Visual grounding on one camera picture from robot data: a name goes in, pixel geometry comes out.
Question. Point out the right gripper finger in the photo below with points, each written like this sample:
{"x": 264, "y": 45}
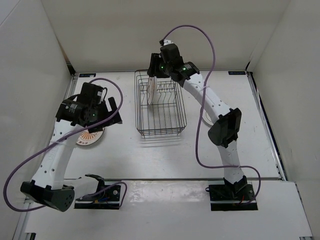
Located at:
{"x": 153, "y": 70}
{"x": 162, "y": 75}

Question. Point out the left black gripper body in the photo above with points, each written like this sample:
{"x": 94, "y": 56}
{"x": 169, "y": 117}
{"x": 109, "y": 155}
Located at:
{"x": 100, "y": 113}

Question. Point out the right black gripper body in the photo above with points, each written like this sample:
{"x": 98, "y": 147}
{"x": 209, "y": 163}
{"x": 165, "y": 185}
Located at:
{"x": 164, "y": 68}

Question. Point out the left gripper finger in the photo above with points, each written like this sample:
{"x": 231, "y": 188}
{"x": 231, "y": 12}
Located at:
{"x": 115, "y": 120}
{"x": 113, "y": 105}

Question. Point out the pink patterned plate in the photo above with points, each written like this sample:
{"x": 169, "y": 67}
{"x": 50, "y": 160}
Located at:
{"x": 151, "y": 89}
{"x": 86, "y": 138}

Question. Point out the white plate with dark rim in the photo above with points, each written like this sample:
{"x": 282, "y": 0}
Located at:
{"x": 208, "y": 119}

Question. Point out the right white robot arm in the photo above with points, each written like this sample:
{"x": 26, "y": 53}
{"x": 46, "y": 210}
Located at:
{"x": 225, "y": 121}

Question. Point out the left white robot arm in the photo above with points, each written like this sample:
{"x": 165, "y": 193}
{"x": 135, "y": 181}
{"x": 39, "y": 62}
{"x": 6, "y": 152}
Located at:
{"x": 48, "y": 186}

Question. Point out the left table label sticker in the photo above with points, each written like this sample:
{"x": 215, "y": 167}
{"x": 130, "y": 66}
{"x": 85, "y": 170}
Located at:
{"x": 87, "y": 75}

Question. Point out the table label sticker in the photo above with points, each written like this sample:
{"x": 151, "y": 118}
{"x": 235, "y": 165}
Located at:
{"x": 87, "y": 75}
{"x": 236, "y": 73}

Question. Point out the right table label sticker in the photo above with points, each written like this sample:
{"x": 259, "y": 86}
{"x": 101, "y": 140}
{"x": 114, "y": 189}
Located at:
{"x": 236, "y": 73}

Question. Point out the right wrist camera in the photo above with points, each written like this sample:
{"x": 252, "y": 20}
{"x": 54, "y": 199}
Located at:
{"x": 170, "y": 53}

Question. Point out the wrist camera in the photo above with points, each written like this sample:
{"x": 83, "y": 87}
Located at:
{"x": 170, "y": 53}
{"x": 90, "y": 94}

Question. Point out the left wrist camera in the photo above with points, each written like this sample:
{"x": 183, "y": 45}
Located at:
{"x": 90, "y": 94}

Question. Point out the metal wire dish rack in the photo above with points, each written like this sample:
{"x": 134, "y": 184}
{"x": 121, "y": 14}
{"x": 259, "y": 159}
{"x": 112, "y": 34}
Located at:
{"x": 166, "y": 114}

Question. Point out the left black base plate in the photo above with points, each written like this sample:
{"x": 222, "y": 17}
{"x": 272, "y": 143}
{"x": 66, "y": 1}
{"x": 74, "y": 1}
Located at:
{"x": 108, "y": 196}

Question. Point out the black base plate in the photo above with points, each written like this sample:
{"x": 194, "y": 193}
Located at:
{"x": 222, "y": 199}
{"x": 108, "y": 196}

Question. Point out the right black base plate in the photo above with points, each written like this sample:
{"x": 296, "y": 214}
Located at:
{"x": 222, "y": 199}

